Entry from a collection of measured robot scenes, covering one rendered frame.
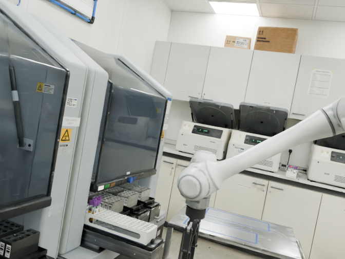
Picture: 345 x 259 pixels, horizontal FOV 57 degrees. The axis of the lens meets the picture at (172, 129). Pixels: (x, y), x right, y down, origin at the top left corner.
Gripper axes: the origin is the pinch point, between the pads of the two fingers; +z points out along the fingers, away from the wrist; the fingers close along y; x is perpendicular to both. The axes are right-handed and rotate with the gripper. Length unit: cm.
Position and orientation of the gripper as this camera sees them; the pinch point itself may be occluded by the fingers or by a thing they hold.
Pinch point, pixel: (187, 258)
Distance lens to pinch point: 131.1
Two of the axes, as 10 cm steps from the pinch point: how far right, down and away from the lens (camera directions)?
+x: 9.3, 1.7, -3.4
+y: -3.4, -0.1, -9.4
